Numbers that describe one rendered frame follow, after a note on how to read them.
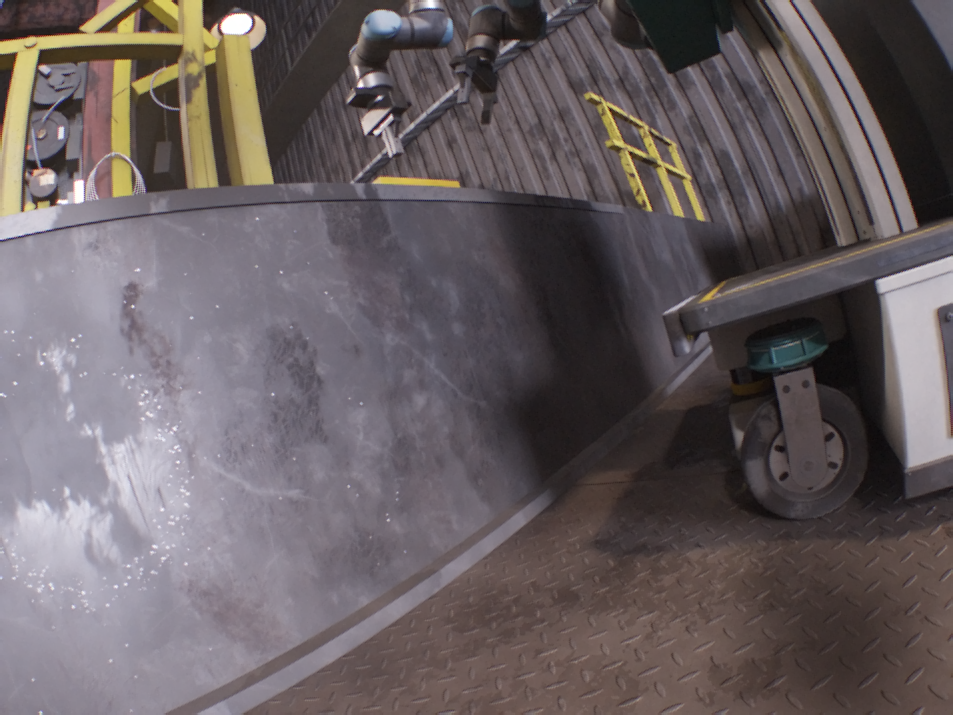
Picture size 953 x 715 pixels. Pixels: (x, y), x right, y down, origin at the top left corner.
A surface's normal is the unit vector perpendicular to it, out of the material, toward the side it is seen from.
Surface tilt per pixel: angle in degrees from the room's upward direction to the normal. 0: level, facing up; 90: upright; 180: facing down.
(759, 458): 91
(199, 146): 90
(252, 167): 90
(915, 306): 90
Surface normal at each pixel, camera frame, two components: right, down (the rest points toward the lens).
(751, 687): -0.31, -0.95
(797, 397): -0.55, 0.19
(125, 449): 0.69, -0.22
